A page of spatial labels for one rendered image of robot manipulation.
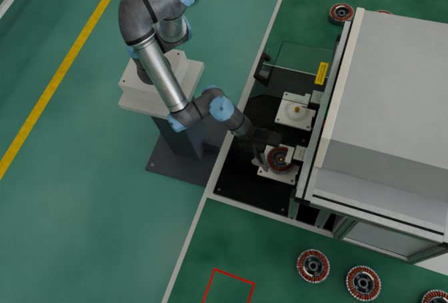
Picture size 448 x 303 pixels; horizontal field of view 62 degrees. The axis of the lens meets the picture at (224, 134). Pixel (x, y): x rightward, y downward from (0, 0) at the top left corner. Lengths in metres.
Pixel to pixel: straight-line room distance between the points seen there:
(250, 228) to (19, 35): 2.70
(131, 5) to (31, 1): 2.71
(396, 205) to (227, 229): 0.63
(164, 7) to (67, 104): 1.90
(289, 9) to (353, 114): 1.07
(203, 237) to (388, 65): 0.89
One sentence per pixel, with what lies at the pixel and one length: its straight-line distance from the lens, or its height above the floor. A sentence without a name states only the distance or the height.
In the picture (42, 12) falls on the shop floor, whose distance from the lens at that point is 3.64.
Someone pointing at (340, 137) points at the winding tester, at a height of 1.32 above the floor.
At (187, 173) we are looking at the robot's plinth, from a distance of 2.35.
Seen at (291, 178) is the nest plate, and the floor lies 0.78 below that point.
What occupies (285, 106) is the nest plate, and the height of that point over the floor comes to 0.78.
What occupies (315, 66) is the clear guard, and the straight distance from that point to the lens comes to 1.37.
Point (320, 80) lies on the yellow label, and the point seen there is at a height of 1.07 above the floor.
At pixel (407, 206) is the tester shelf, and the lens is 1.15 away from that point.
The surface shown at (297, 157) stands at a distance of 1.35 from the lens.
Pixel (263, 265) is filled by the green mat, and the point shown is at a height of 0.75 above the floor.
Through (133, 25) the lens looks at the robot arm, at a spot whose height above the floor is 1.39.
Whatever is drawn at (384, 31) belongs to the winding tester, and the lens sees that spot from 1.16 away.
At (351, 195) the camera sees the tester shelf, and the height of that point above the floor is 1.11.
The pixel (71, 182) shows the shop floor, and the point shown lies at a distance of 2.63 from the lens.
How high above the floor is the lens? 2.17
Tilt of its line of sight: 64 degrees down
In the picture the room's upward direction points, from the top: 16 degrees counter-clockwise
